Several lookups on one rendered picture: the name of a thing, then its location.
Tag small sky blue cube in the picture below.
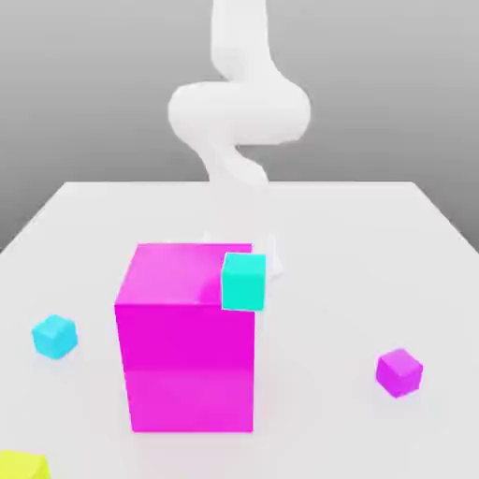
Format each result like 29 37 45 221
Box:
30 313 80 361

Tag large magenta box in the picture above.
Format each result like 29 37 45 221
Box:
113 242 256 434

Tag small yellow cube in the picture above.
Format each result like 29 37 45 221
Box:
0 449 51 479

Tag small purple cube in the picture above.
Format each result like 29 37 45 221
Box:
374 347 425 399

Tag small turquoise cube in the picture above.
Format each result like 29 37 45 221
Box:
221 252 268 312

